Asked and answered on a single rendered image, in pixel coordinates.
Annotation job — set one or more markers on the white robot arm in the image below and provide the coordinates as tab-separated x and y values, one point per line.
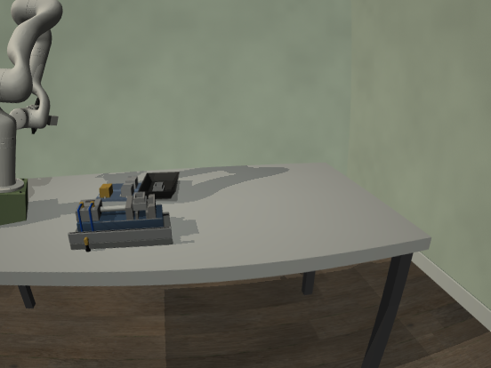
30	42

